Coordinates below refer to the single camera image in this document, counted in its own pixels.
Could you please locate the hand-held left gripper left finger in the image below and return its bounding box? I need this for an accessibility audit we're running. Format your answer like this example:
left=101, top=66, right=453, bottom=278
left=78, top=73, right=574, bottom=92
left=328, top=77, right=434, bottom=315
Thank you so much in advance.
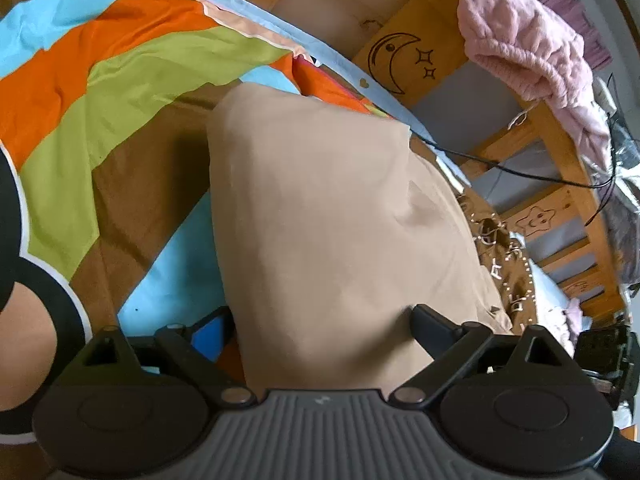
left=75, top=307, right=259, bottom=408

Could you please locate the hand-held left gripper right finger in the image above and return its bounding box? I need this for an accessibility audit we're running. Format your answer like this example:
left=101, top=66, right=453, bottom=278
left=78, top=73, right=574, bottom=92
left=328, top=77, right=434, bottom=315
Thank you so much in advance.
left=388, top=303, right=577, bottom=409

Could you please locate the tan garment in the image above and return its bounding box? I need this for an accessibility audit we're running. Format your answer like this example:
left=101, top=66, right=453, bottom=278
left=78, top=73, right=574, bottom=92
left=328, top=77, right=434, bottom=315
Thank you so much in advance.
left=206, top=82, right=514, bottom=397

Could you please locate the small pink cloth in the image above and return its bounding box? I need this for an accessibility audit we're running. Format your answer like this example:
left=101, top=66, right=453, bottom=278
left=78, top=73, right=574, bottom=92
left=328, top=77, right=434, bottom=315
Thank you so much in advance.
left=546, top=297, right=584, bottom=347

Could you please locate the light blue pillow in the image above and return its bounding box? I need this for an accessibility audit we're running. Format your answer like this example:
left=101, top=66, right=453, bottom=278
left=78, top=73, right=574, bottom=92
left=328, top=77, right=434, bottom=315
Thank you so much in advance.
left=527, top=259, right=574, bottom=312

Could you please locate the brown patterned cloth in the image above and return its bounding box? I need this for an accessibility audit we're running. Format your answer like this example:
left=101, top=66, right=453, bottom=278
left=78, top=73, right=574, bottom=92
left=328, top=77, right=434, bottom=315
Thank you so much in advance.
left=456, top=186, right=538, bottom=336

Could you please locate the dark hanging cloth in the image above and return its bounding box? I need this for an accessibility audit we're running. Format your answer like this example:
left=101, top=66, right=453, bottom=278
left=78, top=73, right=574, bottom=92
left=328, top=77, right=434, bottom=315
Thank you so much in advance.
left=606, top=189, right=640, bottom=287

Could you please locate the grey shiny bag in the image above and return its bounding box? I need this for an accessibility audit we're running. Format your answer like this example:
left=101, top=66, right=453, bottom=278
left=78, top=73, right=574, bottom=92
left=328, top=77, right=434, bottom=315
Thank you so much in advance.
left=599, top=119, right=640, bottom=192

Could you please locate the colourful striped bedsheet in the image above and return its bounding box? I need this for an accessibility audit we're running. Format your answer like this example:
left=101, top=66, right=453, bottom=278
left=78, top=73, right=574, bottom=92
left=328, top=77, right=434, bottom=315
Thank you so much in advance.
left=0, top=0, right=418, bottom=448

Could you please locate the pink fleece blanket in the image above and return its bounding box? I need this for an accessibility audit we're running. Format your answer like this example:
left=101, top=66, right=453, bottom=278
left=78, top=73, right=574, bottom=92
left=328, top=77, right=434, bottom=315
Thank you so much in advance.
left=457, top=0, right=614, bottom=162

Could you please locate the black cable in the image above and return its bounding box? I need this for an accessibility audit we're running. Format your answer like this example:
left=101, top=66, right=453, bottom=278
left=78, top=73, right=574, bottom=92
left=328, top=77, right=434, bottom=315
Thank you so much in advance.
left=407, top=74, right=622, bottom=227

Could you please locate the wooden bed frame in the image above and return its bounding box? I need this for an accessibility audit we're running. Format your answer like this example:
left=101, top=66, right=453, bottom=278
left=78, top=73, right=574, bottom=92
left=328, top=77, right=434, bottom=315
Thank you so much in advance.
left=241, top=0, right=627, bottom=322

